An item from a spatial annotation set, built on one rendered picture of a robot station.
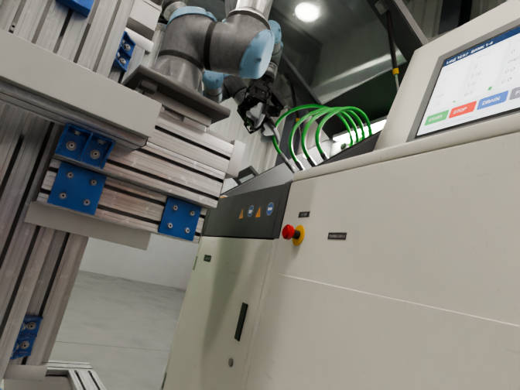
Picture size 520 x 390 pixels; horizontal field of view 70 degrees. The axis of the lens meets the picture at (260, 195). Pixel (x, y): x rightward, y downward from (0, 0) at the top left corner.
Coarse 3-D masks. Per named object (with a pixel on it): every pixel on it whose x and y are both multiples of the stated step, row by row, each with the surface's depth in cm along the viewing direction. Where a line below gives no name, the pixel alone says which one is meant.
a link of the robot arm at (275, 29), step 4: (272, 20) 131; (272, 24) 131; (276, 24) 131; (272, 28) 130; (276, 28) 130; (280, 28) 131; (276, 32) 130; (280, 32) 132; (276, 36) 131; (280, 36) 134; (276, 40) 133; (280, 40) 136; (276, 44) 135; (280, 44) 138; (276, 48) 137; (280, 48) 140; (272, 52) 138; (276, 52) 139
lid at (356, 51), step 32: (288, 0) 155; (320, 0) 144; (352, 0) 136; (384, 0) 126; (288, 32) 168; (320, 32) 156; (352, 32) 145; (384, 32) 137; (416, 32) 128; (288, 64) 182; (320, 64) 168; (352, 64) 156; (384, 64) 146; (320, 96) 183; (352, 96) 167; (384, 96) 155
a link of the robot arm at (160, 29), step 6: (162, 18) 148; (156, 24) 150; (162, 24) 149; (156, 30) 150; (162, 30) 150; (156, 36) 149; (162, 36) 149; (156, 42) 149; (156, 48) 148; (150, 54) 148; (156, 54) 148; (150, 60) 147; (150, 66) 147
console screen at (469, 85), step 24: (456, 48) 108; (480, 48) 99; (504, 48) 92; (456, 72) 102; (480, 72) 94; (504, 72) 87; (432, 96) 105; (456, 96) 97; (480, 96) 89; (504, 96) 83; (432, 120) 100; (456, 120) 92; (480, 120) 85
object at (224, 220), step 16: (256, 192) 122; (272, 192) 111; (224, 208) 145; (240, 208) 130; (256, 208) 118; (208, 224) 157; (224, 224) 139; (240, 224) 126; (256, 224) 114; (272, 224) 105
